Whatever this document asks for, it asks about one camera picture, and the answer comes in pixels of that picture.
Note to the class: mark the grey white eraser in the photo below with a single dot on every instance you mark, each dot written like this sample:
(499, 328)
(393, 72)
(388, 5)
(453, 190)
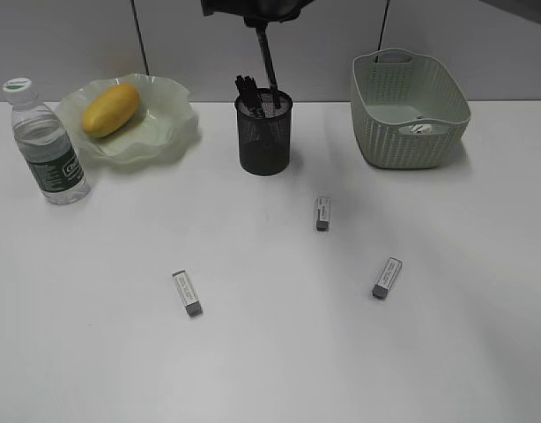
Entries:
(322, 214)
(187, 292)
(387, 278)

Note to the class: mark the yellow mango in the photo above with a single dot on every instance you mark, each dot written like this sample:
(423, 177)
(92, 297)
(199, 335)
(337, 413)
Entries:
(111, 110)

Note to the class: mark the black marker pen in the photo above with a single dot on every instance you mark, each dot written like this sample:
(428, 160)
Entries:
(267, 60)
(242, 92)
(252, 98)

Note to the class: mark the clear water bottle green label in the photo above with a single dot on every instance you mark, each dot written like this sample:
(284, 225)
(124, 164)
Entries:
(44, 144)

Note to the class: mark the grey white eraser top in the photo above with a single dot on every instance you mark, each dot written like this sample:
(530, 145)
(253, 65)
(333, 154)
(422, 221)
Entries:
(322, 214)

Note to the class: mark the pale green woven basket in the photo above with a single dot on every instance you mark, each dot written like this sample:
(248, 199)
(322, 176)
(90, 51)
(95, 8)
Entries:
(393, 89)

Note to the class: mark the pale green wavy plate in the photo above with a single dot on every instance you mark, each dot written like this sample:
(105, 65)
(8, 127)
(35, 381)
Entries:
(164, 127)

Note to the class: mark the grey white eraser right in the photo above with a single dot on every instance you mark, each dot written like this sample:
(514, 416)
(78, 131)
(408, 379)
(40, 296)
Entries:
(387, 278)

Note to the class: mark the grey white eraser left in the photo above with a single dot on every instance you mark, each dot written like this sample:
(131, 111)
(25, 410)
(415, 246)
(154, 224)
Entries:
(187, 292)

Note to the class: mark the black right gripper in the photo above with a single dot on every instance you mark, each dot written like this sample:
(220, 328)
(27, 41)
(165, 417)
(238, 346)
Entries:
(255, 13)

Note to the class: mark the waste paper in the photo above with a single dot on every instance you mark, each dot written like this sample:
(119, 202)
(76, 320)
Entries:
(421, 129)

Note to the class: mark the black mesh pen holder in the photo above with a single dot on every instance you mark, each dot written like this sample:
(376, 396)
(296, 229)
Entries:
(264, 143)

